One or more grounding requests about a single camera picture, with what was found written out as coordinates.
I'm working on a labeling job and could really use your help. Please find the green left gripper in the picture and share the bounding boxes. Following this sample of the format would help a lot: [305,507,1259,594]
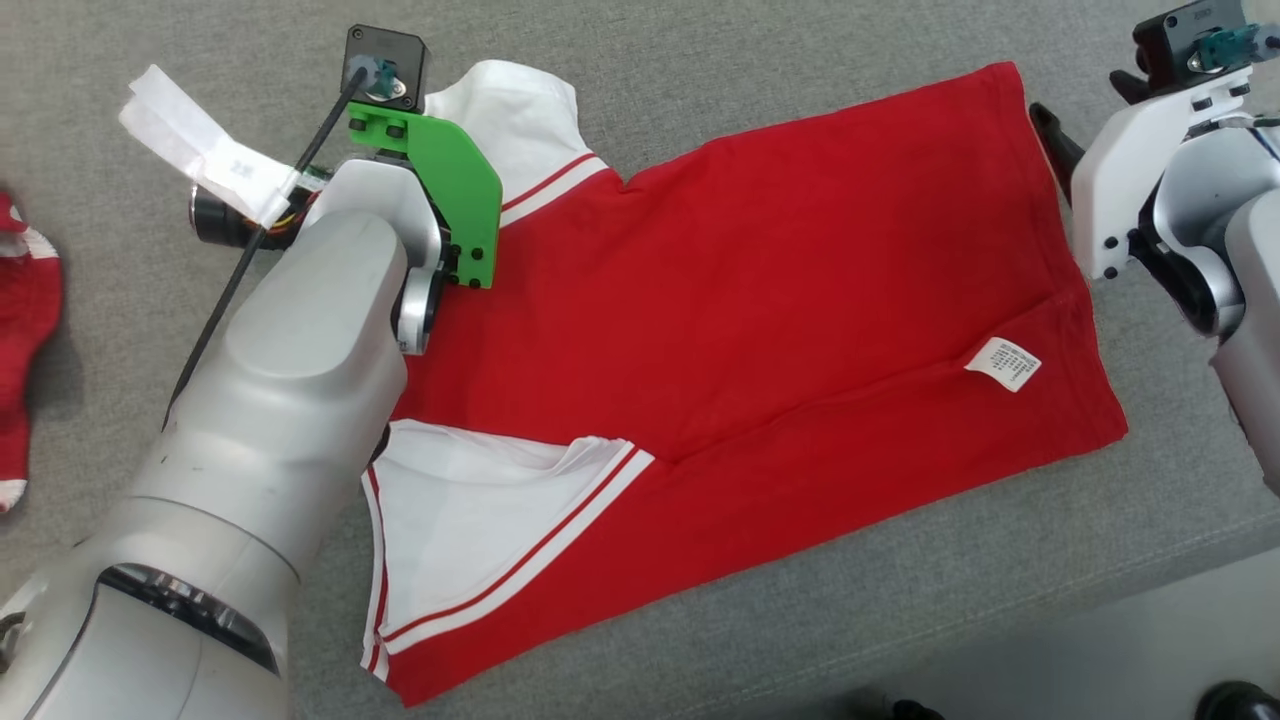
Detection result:
[347,102,503,291]

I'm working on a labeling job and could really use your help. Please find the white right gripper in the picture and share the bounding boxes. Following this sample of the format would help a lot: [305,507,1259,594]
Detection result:
[1028,65,1257,282]

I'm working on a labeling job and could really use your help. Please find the red basketball jersey number 23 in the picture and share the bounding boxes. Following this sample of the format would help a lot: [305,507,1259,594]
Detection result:
[360,60,1130,709]

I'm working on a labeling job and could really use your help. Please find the red shorts white trim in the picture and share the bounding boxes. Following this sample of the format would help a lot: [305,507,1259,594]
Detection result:
[0,190,65,515]

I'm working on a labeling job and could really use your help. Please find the white tape label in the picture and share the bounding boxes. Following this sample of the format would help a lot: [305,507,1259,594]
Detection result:
[118,64,301,227]

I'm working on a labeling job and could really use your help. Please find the right camera cable teal plug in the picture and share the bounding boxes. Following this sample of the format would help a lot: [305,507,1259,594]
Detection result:
[1195,26,1280,73]

